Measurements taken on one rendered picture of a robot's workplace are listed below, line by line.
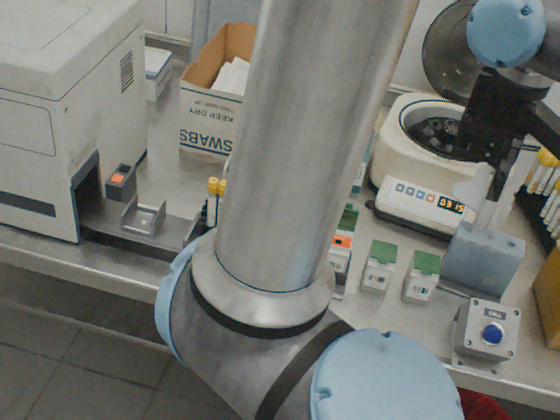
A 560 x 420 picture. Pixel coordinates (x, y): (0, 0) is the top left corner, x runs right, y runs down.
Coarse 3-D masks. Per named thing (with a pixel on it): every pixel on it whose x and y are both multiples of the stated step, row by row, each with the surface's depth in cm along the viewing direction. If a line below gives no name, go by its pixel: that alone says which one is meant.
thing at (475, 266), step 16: (464, 224) 89; (464, 240) 87; (480, 240) 87; (496, 240) 87; (512, 240) 87; (448, 256) 90; (464, 256) 89; (480, 256) 88; (496, 256) 86; (512, 256) 85; (448, 272) 92; (464, 272) 90; (480, 272) 89; (496, 272) 88; (512, 272) 87; (448, 288) 92; (464, 288) 91; (480, 288) 91; (496, 288) 90
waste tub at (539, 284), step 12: (552, 252) 90; (552, 264) 89; (540, 276) 92; (552, 276) 88; (540, 288) 91; (552, 288) 87; (540, 300) 91; (552, 300) 86; (540, 312) 90; (552, 312) 86; (552, 324) 85; (552, 336) 84; (552, 348) 85
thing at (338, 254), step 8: (336, 232) 88; (344, 232) 88; (336, 240) 87; (344, 240) 87; (352, 240) 87; (336, 248) 86; (344, 248) 85; (328, 256) 86; (336, 256) 86; (344, 256) 85; (336, 264) 86; (344, 264) 86; (344, 272) 87
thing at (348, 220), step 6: (348, 204) 86; (348, 210) 86; (354, 210) 86; (342, 216) 87; (348, 216) 87; (354, 216) 87; (342, 222) 88; (348, 222) 87; (354, 222) 87; (342, 228) 88; (348, 228) 88; (354, 228) 88
